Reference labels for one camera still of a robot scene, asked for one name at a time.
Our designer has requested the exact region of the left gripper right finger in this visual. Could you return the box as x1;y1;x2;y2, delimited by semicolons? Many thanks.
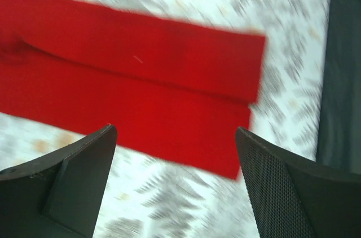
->
235;127;360;237

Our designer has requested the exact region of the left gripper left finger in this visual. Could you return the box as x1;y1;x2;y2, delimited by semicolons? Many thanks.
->
1;125;117;238

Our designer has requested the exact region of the red t shirt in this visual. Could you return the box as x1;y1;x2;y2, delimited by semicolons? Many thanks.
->
1;0;266;179

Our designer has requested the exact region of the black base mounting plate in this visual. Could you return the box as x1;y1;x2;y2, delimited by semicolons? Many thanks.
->
316;0;360;174

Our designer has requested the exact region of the floral patterned table mat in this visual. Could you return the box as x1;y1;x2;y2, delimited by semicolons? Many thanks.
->
0;0;332;238

